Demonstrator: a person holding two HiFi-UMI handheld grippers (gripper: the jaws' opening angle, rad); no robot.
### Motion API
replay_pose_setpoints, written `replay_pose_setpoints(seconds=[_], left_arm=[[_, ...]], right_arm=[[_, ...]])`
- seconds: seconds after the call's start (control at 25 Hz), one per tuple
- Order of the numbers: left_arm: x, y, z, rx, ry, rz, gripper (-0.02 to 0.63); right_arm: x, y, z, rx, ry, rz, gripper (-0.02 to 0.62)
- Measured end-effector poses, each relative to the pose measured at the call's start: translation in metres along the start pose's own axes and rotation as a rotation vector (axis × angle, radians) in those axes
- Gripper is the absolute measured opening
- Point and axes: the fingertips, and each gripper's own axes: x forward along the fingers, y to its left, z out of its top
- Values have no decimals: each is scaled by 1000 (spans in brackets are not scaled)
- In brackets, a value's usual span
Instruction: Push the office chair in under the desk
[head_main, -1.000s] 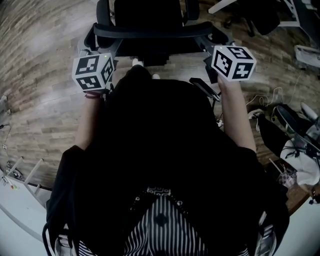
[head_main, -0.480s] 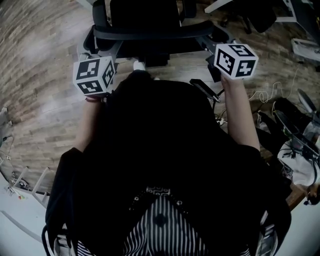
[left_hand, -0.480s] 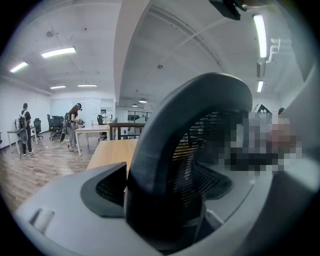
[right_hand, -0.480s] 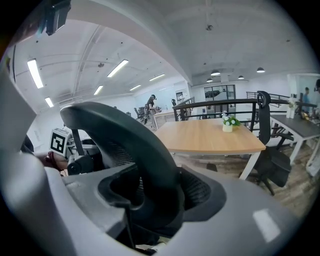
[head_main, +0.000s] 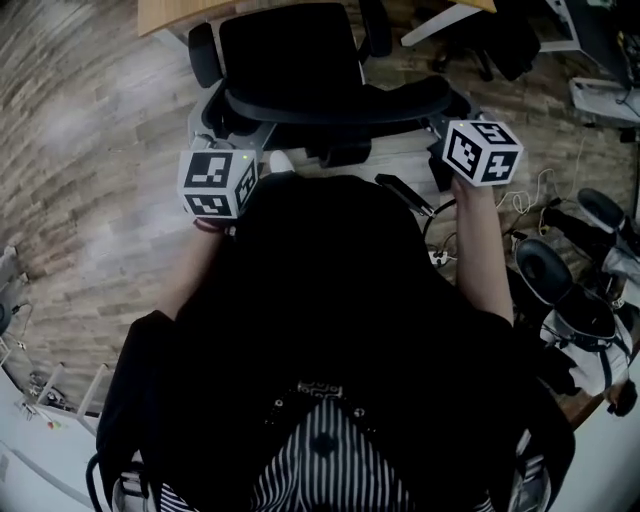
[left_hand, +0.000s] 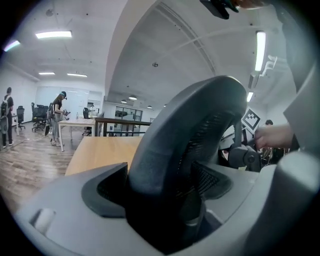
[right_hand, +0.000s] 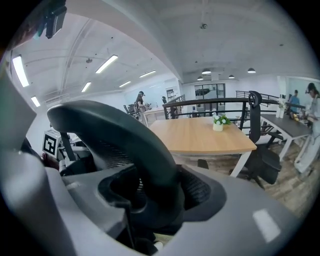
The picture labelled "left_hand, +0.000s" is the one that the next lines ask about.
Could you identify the black office chair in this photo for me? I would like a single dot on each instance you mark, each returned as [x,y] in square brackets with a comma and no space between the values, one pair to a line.
[86,117]
[20,116]
[39,116]

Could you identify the person's right forearm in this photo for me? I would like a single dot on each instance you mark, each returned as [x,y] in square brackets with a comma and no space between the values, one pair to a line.
[275,136]

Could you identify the dark head-worn camera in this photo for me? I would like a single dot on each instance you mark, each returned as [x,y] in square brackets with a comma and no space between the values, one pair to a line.
[220,7]

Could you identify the dark grey mesh office chair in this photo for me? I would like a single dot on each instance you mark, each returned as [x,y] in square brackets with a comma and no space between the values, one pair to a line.
[162,140]

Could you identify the round smoke detector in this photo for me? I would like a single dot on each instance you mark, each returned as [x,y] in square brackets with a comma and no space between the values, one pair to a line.
[155,64]

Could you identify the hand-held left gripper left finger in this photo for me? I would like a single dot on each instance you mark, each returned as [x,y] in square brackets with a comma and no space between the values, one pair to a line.
[110,197]

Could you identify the glass partition with dark frame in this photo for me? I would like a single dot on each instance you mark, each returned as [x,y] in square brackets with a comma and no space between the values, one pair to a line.
[128,113]

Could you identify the long ceiling light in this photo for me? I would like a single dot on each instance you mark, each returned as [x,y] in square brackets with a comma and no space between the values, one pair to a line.
[250,96]
[53,34]
[260,50]
[11,45]
[77,75]
[46,73]

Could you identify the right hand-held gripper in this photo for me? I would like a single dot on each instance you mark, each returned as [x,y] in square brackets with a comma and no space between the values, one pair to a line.
[250,119]

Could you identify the white table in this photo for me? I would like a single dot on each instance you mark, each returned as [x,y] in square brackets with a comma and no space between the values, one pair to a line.
[77,122]

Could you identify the dark metal railing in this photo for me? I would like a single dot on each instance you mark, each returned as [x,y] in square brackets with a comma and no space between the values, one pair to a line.
[120,125]

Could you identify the person's grey shirt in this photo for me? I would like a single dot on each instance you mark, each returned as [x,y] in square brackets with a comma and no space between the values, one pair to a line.
[303,100]

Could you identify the white ceiling pipe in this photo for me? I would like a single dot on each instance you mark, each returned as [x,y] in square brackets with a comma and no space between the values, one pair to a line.
[270,63]

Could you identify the light wooden desk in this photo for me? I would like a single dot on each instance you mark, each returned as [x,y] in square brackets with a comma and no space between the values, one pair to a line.
[100,155]

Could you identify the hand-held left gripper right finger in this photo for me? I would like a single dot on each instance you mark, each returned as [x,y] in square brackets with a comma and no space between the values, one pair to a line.
[212,183]

